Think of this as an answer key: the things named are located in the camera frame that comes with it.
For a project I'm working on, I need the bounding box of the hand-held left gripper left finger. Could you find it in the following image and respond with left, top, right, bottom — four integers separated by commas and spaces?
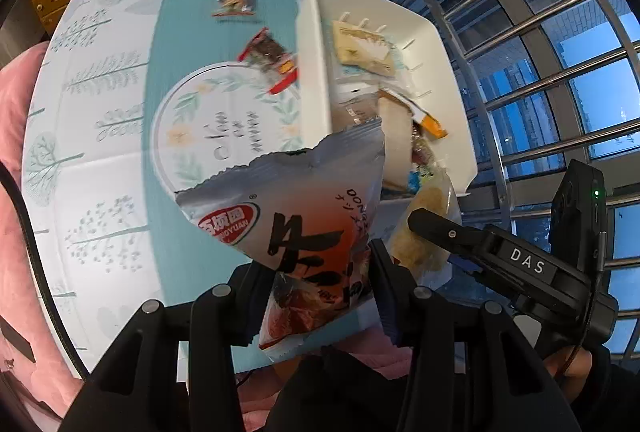
85, 262, 273, 432

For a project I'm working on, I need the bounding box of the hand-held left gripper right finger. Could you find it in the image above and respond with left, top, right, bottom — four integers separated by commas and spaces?
369, 239, 583, 432

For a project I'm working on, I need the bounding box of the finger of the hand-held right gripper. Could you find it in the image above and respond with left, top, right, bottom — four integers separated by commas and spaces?
407, 208, 493, 273

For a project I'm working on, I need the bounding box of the large rice cracker packet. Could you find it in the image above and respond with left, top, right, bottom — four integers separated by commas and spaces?
389, 171, 464, 274

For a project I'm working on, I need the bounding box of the silver snack bag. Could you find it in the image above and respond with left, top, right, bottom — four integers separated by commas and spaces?
175, 119, 389, 364

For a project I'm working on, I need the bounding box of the beige wafer packet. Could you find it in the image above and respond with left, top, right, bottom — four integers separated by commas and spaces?
377, 89, 417, 189

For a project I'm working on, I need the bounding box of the orange snack packet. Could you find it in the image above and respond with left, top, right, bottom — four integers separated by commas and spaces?
406, 105, 449, 141

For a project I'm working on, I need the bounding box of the white plastic storage box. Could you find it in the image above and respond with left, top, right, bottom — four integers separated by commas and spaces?
295, 0, 479, 199

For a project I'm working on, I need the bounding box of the person's right hand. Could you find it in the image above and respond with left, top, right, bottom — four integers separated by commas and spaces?
545, 349, 594, 393

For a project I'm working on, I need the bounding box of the metal window grille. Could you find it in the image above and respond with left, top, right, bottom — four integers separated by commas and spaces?
345, 0, 640, 363

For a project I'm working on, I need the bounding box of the tree print tablecloth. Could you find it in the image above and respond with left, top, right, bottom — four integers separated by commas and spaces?
22, 0, 481, 374

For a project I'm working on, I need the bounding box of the pink blanket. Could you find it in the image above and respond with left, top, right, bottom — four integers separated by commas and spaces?
0, 45, 92, 432

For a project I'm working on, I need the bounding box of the red nut bar packet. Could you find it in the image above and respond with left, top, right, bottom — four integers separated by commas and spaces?
236, 29, 302, 96

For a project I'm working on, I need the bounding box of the black cable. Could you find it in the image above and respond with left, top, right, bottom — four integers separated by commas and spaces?
0, 161, 77, 374

